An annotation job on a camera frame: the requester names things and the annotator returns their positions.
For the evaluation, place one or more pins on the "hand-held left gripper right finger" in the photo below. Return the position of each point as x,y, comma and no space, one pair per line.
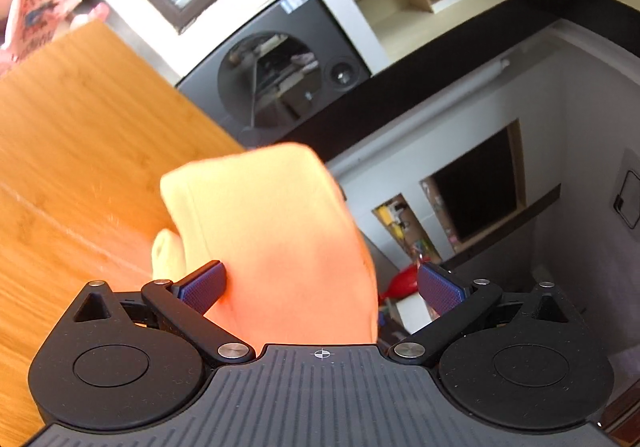
440,289

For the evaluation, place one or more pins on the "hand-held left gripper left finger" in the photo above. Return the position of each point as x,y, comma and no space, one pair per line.
205,284

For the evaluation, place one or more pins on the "orange and green pumpkin garment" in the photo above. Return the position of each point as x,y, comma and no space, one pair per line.
280,227

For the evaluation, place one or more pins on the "shelf with colourful things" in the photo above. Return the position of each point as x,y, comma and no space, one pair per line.
405,227

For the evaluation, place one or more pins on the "grey front-load washing machine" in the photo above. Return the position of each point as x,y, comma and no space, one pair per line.
272,77

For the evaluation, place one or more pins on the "black beam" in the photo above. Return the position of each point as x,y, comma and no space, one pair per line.
475,42

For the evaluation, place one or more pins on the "white cabinet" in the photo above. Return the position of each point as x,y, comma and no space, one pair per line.
360,22

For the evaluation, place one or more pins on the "red and white plastic bag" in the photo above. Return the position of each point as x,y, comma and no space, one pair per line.
42,12

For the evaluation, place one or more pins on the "dark wall niche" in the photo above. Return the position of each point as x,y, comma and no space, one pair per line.
475,182

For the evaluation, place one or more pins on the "wall switch panel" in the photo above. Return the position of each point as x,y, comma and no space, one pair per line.
627,199

